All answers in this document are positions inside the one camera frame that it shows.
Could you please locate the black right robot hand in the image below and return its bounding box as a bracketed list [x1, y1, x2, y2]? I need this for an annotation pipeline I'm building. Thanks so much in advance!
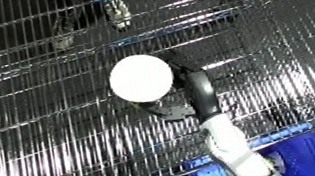
[122, 43, 226, 133]

